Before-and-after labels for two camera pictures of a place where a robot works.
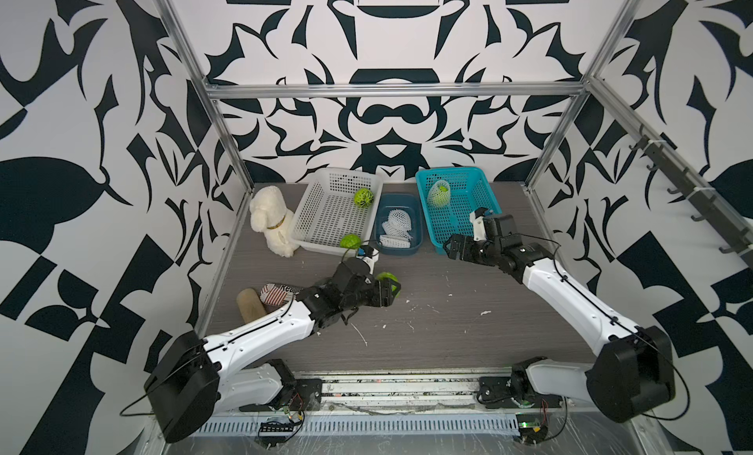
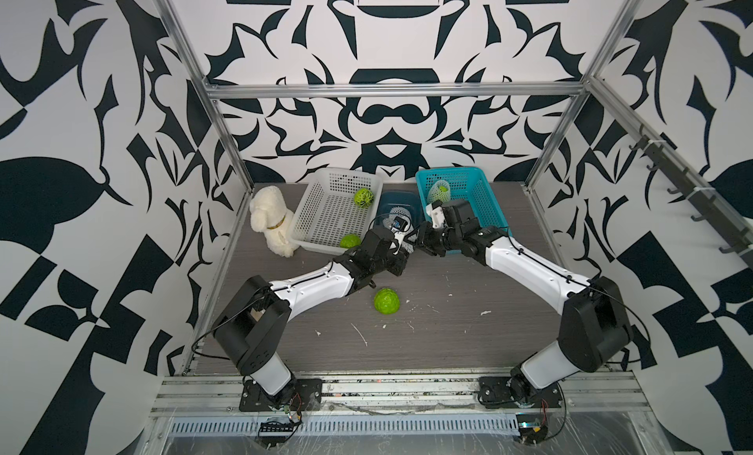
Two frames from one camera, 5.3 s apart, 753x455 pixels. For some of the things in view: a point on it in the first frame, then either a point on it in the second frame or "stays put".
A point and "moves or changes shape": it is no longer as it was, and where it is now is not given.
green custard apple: [439, 194] stays put
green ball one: [438, 194] stays put
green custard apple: [350, 241] stays put
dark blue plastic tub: [409, 203] stays put
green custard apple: [390, 276] moves or changes shape
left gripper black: [380, 291] to [399, 257]
